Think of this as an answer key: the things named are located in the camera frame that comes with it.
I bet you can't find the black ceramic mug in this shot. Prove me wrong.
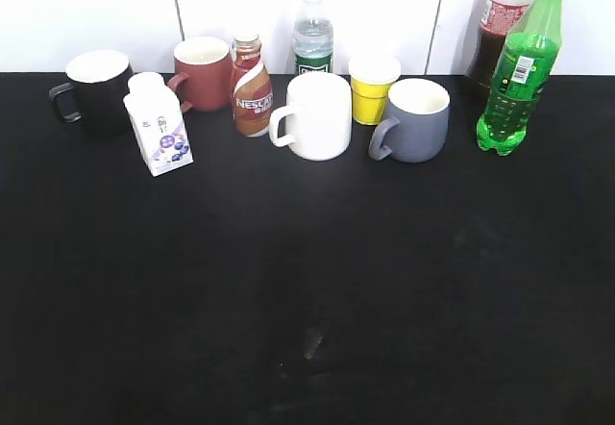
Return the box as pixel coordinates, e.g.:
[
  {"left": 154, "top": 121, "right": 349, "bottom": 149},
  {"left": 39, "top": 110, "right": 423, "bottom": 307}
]
[{"left": 48, "top": 50, "right": 134, "bottom": 137}]

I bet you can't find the green plastic soda bottle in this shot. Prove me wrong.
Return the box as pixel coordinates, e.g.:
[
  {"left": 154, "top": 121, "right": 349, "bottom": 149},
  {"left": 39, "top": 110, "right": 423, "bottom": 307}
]
[{"left": 476, "top": 0, "right": 562, "bottom": 156}]

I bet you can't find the Nescafe coffee bottle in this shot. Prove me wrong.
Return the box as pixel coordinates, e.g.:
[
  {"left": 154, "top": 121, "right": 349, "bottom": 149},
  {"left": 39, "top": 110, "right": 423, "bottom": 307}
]
[{"left": 230, "top": 30, "right": 273, "bottom": 138}]

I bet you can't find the yellow paper cup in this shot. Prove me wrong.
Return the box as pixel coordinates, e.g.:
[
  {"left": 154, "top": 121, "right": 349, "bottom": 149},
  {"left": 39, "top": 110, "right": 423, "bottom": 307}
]
[{"left": 349, "top": 54, "right": 401, "bottom": 126}]

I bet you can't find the white ceramic mug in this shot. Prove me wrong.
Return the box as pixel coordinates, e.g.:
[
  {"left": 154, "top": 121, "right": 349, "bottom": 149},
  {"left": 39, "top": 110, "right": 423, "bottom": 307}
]
[{"left": 269, "top": 72, "right": 352, "bottom": 162}]

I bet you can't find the grey ceramic mug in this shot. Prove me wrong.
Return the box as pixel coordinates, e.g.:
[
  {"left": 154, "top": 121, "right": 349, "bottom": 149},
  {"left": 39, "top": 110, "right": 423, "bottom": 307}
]
[{"left": 368, "top": 78, "right": 451, "bottom": 163}]

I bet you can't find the dark red ceramic mug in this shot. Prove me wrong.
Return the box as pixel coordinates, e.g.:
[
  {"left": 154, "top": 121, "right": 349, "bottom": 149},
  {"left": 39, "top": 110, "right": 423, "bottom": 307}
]
[{"left": 167, "top": 37, "right": 233, "bottom": 113}]

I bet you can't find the white blueberry milk carton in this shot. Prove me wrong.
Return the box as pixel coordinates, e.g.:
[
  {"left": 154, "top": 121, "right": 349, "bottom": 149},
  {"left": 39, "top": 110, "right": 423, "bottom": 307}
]
[{"left": 123, "top": 72, "right": 193, "bottom": 177}]

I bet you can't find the clear water bottle green label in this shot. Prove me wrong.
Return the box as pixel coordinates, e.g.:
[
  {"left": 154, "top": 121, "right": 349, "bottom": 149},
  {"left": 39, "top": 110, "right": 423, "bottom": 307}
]
[{"left": 292, "top": 0, "right": 333, "bottom": 75}]

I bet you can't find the cola bottle red label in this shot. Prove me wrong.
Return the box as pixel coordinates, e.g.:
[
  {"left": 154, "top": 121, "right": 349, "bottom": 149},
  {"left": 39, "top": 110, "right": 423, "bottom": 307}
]
[{"left": 466, "top": 0, "right": 533, "bottom": 104}]

